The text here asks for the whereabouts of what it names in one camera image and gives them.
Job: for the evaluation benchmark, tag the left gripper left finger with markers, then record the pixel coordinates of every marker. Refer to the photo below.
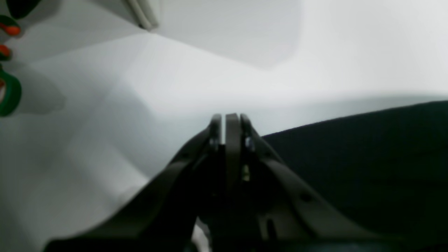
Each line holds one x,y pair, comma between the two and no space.
162,215

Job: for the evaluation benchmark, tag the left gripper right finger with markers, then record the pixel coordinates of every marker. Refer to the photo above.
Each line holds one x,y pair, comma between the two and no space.
284,212

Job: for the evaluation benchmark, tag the black T-shirt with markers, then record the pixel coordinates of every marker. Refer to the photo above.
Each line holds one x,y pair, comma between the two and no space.
387,170

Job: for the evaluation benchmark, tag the white partition panel right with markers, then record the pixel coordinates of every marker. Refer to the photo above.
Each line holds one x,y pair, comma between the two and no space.
260,33

